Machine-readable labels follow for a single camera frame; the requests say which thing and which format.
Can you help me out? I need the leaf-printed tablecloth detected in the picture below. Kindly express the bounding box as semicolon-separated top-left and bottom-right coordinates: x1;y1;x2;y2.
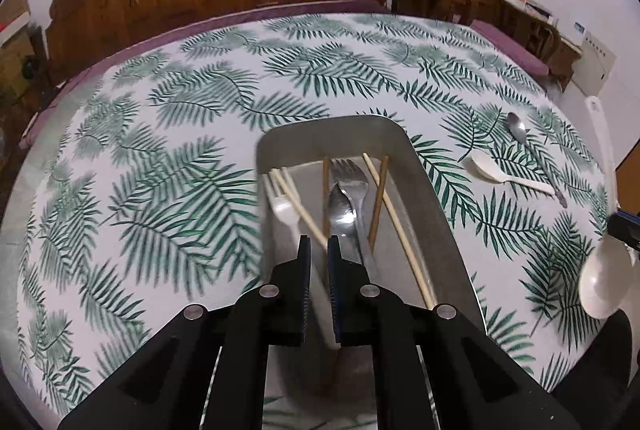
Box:
0;12;613;430

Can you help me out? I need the white wall paper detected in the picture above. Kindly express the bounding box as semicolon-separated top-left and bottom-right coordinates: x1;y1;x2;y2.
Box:
570;30;617;97

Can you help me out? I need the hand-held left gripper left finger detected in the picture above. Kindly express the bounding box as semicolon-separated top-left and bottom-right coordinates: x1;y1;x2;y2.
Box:
57;235;312;430

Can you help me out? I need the white and red box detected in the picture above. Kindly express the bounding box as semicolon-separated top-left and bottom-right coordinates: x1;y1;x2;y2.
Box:
0;21;32;47

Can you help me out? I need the dark wooden chopstick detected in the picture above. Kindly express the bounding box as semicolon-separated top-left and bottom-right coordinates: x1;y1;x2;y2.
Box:
369;156;390;247

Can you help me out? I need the small white spoon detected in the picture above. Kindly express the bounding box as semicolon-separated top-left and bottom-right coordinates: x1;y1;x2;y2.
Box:
470;152;557;197

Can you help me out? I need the light wooden chopstick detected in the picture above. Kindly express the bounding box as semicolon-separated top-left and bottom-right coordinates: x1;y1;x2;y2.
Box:
281;167;301;216
271;169;327;247
362;153;435;310

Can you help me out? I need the metal spoon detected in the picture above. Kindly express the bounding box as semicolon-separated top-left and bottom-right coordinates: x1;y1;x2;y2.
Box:
327;184;365;266
506;111;568;209

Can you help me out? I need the metal tray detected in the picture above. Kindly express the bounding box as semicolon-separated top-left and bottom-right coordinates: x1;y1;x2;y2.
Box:
255;114;488;411

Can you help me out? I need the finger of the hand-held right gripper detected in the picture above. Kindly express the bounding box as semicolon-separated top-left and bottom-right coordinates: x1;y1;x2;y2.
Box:
607;208;640;261

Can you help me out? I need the large white ladle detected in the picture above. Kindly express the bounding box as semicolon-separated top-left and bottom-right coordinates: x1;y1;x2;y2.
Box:
579;96;635;320

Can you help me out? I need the wooden side cabinet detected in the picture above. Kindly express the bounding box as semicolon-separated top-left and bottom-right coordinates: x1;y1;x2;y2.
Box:
495;0;576;91

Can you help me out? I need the white plastic fork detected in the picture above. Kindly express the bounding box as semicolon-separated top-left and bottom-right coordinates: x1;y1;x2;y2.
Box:
266;169;301;231

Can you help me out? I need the metal fork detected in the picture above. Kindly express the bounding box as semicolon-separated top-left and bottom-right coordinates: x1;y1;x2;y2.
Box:
330;158;380;283

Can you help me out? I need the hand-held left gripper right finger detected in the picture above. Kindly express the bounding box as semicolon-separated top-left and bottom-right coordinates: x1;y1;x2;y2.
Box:
327;235;582;430

